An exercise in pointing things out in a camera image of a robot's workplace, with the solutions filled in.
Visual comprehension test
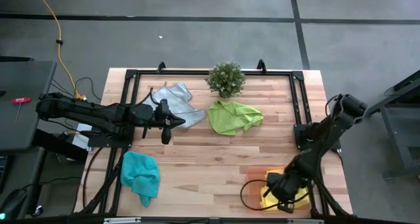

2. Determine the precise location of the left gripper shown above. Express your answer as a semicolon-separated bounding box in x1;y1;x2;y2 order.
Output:
153;99;186;129

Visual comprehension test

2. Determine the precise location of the grey waffle-weave towel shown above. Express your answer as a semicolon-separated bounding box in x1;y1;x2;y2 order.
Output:
143;81;207;129

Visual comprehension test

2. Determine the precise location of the yellow microfiber towel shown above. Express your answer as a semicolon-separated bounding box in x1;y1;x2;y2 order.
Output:
260;168;311;212

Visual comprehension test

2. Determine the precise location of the green microfiber towel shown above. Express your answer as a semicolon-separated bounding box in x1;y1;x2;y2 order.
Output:
207;101;264;136

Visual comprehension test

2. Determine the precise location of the teal microfiber towel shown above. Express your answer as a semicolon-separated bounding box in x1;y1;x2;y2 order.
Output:
120;150;161;208

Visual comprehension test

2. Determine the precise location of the orange translucent plastic bin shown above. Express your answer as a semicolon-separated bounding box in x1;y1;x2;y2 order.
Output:
245;166;316;215

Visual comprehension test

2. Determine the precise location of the small potted artificial plant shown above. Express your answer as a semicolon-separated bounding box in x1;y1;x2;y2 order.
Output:
205;61;246;99

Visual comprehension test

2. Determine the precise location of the white paper sheet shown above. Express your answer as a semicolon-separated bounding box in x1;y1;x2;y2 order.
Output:
72;123;93;151

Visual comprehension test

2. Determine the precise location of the black metal stand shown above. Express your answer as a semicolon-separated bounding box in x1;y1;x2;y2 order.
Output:
362;69;420;182

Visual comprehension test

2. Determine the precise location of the dark grey desk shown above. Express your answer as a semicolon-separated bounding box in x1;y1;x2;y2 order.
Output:
0;60;57;152

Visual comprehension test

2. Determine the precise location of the black rounded device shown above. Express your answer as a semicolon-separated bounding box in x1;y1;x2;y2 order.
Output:
0;187;29;220

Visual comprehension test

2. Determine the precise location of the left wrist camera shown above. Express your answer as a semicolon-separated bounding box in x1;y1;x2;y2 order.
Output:
160;127;173;145

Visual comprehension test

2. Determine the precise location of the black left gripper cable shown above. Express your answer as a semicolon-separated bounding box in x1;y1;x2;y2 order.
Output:
140;87;155;108

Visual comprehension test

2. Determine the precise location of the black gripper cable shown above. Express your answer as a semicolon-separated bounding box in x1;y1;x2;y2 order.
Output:
240;179;311;212
140;87;155;108

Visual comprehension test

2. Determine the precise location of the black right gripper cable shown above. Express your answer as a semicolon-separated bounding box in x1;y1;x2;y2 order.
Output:
240;179;311;212

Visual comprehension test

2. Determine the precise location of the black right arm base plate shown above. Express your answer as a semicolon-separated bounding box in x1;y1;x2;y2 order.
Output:
293;123;342;152

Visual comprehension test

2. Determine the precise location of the black aluminium rig frame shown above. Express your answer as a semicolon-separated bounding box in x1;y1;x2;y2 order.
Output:
73;59;354;218

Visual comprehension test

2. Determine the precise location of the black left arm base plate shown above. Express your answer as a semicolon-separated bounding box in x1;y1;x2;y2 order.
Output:
87;122;135;149

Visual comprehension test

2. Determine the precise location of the yellow extension cable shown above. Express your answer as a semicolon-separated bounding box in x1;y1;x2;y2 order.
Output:
31;0;87;102

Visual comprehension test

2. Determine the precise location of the red-handled hex key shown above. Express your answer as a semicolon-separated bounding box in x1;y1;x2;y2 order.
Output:
11;97;33;123

